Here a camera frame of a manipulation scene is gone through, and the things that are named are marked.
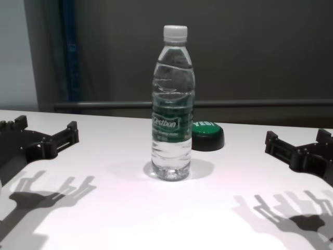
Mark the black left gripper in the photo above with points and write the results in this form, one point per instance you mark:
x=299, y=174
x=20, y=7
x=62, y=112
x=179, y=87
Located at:
x=15, y=148

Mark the green YES push button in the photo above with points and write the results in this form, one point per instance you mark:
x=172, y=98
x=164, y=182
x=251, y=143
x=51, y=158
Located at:
x=208, y=139

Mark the grey horizontal rail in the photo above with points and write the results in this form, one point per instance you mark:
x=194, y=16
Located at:
x=104, y=105

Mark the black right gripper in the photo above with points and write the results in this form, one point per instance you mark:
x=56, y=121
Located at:
x=317, y=161

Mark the blue vertical post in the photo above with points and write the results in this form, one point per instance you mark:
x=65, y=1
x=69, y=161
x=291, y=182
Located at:
x=70, y=52

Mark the clear green-label water bottle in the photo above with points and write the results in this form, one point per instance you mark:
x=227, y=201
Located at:
x=171, y=104

